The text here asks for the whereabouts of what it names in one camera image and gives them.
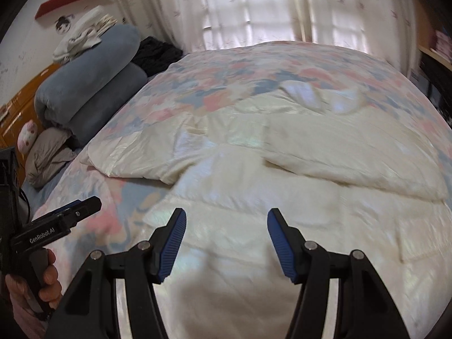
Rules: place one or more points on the pink plush toy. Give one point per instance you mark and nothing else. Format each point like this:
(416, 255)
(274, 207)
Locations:
(27, 137)

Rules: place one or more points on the wooden bookshelf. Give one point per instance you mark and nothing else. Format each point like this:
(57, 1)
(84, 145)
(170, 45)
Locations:
(435, 68)

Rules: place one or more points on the white floral curtain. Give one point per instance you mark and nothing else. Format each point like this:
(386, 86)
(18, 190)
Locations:
(382, 28)

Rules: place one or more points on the black fuzzy cushion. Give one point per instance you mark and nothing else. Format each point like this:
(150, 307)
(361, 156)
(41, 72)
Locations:
(154, 56)

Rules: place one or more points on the cream shiny puffer coat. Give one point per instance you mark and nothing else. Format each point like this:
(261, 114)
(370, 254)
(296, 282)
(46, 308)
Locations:
(346, 174)

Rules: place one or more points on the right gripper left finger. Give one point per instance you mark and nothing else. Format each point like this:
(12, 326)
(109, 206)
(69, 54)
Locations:
(88, 308)

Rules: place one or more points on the person's left hand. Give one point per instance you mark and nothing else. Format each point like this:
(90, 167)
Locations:
(21, 297)

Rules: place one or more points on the white folded clothes pile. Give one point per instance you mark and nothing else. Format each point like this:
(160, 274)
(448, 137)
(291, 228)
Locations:
(84, 35)

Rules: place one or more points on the pastel patchwork bedspread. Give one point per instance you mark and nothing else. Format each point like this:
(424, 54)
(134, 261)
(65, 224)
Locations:
(203, 82)

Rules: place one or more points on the grey pillow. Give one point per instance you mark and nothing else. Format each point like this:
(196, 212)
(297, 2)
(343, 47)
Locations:
(48, 155)

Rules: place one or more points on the pink storage boxes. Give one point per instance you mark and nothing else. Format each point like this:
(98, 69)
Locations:
(443, 44)

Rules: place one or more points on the orange wooden headboard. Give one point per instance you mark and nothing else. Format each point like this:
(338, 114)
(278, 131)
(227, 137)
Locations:
(20, 109)

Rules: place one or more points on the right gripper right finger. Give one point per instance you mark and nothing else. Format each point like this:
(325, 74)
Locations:
(365, 308)

